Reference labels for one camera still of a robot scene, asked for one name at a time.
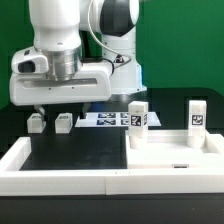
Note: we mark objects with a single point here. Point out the white U-shaped obstacle fence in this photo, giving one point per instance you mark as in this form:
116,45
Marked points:
16,182

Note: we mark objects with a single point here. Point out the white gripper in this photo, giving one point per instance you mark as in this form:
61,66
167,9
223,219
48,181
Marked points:
91,83

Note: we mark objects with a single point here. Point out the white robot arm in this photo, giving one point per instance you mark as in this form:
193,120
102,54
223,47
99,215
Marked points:
83,51

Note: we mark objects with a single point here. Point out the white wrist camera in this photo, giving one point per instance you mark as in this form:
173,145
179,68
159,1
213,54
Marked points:
29,61

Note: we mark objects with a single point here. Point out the white square table top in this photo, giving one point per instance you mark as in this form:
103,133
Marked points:
169,149

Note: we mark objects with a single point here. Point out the white sheet with markers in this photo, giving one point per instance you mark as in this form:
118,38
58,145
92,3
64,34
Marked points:
103,119

